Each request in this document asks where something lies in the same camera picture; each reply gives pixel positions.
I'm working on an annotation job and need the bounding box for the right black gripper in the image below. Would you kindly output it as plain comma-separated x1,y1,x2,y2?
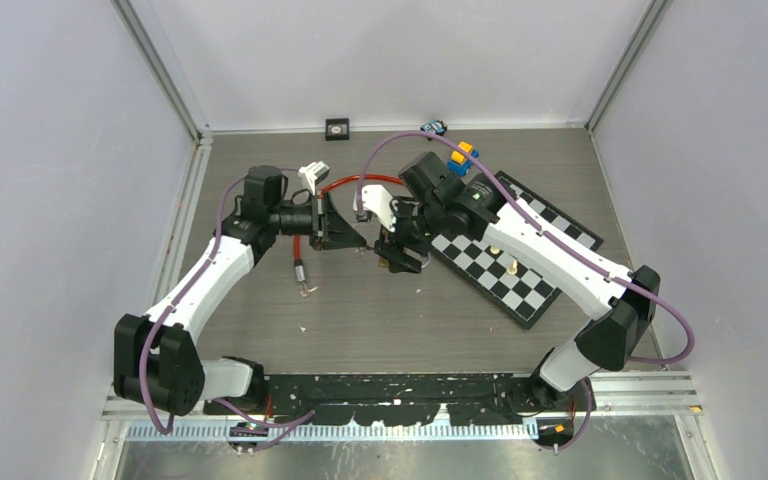
373,194,446,275

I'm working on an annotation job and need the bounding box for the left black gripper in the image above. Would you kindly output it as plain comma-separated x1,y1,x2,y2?
270,189,366,252

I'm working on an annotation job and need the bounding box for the red cable lock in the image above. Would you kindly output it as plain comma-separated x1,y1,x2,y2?
293,173,405,286

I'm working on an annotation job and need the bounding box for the silver key bunch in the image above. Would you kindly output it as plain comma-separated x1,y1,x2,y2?
300,284,317,298

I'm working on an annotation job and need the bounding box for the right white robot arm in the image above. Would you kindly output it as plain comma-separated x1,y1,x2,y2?
355,152,660,411

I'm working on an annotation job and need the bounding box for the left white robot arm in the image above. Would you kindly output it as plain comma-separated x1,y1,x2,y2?
113,161,365,416

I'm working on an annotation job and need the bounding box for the black square box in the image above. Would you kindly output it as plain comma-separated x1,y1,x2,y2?
324,118,350,141

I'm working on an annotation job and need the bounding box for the yellow blue toy car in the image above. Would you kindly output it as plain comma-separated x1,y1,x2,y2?
447,141,480,177

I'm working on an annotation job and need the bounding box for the black white chessboard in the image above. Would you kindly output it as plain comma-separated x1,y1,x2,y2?
431,171,603,330

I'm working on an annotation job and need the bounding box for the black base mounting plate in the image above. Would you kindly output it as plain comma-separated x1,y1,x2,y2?
203,372,597,429

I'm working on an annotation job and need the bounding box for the small blue toy car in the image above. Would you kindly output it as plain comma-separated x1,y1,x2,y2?
419,119,448,136

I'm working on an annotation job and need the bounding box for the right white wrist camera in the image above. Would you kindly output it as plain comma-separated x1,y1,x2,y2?
352,185,396,232

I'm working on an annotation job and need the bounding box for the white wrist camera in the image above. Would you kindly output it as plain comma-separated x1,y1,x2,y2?
297,161,330,194
352,185,396,232

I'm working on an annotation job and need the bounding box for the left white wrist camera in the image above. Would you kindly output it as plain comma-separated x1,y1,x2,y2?
297,161,330,194

